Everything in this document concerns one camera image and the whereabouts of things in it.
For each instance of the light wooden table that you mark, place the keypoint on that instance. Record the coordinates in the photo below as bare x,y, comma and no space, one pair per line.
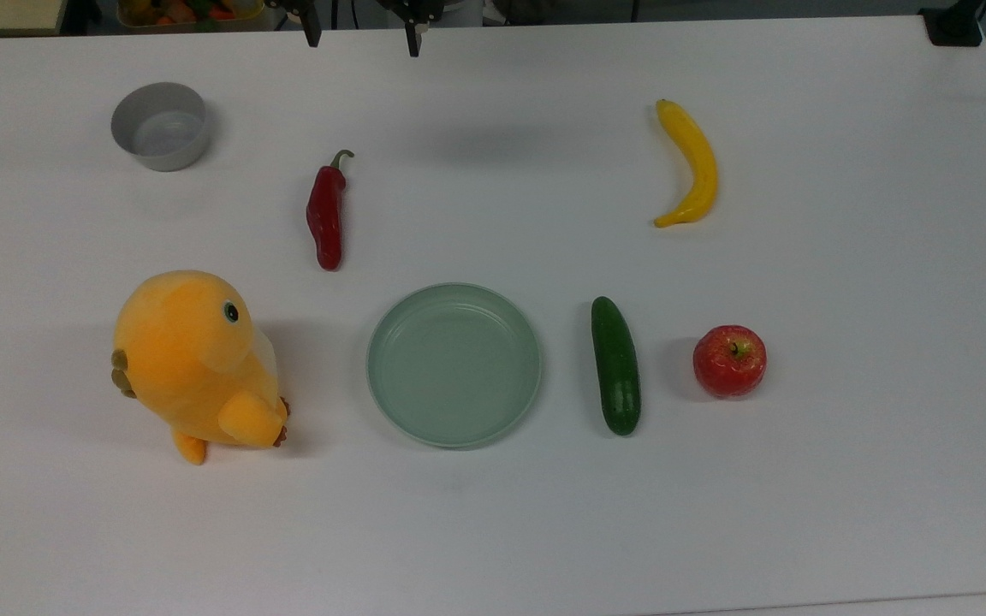
1,15

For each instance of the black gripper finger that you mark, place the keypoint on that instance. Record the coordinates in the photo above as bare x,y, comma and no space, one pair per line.
312,30
412,38

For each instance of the pale green plate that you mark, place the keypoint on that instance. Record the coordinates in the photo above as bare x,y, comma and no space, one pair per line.
454,368

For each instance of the red chili pepper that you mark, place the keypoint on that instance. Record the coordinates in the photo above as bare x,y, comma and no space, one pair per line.
326,222

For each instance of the small grey bowl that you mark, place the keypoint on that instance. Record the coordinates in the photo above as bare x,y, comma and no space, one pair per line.
159,137

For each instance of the black table clamp mount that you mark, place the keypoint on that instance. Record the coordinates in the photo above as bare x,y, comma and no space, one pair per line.
953,27

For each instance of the red apple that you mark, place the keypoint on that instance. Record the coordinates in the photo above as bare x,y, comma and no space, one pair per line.
728,364

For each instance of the yellow banana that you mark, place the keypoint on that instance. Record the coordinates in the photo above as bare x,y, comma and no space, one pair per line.
703,171

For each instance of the yellow bin with fruit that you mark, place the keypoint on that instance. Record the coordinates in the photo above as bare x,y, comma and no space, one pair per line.
189,12

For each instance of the orange dinosaur plush toy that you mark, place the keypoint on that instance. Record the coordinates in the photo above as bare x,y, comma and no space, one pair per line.
185,359

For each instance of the green cucumber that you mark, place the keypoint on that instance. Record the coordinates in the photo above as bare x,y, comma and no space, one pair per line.
617,368

